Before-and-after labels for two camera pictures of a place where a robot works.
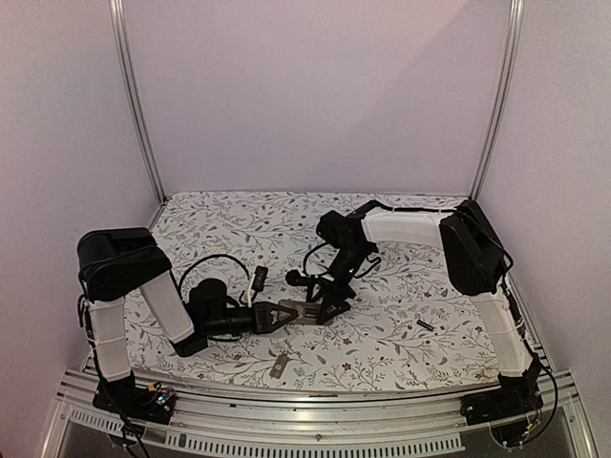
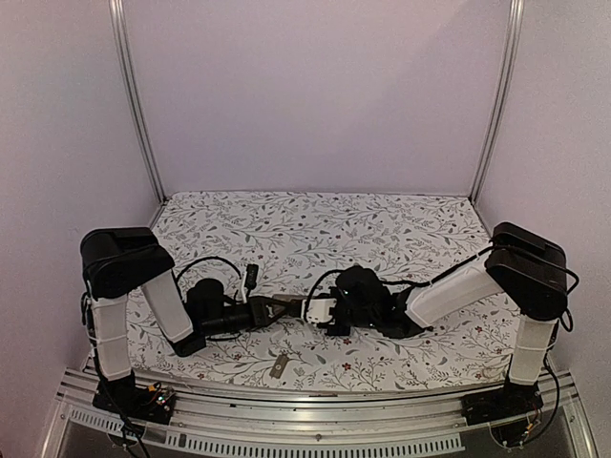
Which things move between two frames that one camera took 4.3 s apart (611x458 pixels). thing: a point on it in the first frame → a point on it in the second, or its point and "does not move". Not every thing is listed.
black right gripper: [330, 298] → [337, 332]
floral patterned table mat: [407, 325] does not move
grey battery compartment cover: [279, 365] does not move
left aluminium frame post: [120, 37] does not move
